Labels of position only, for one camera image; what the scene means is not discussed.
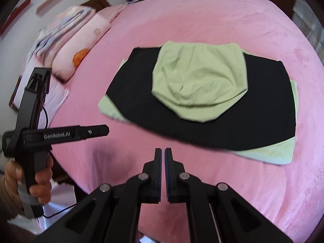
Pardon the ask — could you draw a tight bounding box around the folded floral blanket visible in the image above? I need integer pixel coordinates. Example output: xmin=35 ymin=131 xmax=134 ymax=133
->
xmin=33 ymin=5 xmax=97 ymax=64

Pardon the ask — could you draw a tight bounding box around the green and black hoodie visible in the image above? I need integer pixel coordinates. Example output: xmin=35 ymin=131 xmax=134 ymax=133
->
xmin=97 ymin=40 xmax=298 ymax=166

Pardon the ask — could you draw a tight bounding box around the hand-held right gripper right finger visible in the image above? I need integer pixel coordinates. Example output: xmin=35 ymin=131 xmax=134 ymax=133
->
xmin=164 ymin=148 xmax=294 ymax=243

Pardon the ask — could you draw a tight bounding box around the person's left hand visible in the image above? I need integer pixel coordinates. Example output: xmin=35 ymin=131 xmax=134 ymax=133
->
xmin=0 ymin=154 xmax=54 ymax=205

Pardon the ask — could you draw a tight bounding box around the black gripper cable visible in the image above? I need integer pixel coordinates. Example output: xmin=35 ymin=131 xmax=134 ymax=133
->
xmin=42 ymin=105 xmax=78 ymax=218

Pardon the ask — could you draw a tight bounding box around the red wall shelf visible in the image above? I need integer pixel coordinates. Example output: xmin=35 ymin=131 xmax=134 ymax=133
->
xmin=0 ymin=0 xmax=33 ymax=36

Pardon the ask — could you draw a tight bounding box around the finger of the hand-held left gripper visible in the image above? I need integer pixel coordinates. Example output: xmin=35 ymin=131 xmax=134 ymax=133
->
xmin=80 ymin=125 xmax=110 ymax=140

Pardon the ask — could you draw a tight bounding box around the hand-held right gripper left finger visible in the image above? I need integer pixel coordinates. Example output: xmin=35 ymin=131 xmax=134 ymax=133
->
xmin=33 ymin=148 xmax=162 ymax=243

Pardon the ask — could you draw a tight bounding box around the white lace covered furniture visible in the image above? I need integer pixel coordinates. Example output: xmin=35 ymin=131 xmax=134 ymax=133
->
xmin=291 ymin=0 xmax=324 ymax=65

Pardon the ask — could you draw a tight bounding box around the bed with pink blanket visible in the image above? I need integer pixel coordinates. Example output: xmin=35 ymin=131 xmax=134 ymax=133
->
xmin=9 ymin=0 xmax=324 ymax=243

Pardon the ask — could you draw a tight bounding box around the light wooden wall shelf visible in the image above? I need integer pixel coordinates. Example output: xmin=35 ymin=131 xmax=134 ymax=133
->
xmin=35 ymin=0 xmax=69 ymax=14

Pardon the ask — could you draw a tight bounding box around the pink pillow with orange print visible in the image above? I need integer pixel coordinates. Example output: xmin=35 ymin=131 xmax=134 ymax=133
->
xmin=52 ymin=14 xmax=112 ymax=83

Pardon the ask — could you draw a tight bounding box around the pillow with blue bag print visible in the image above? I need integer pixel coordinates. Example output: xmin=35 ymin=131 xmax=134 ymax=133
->
xmin=15 ymin=56 xmax=72 ymax=125

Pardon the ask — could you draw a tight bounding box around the dark wooden headboard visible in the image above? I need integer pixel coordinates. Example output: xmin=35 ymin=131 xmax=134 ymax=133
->
xmin=80 ymin=0 xmax=112 ymax=15

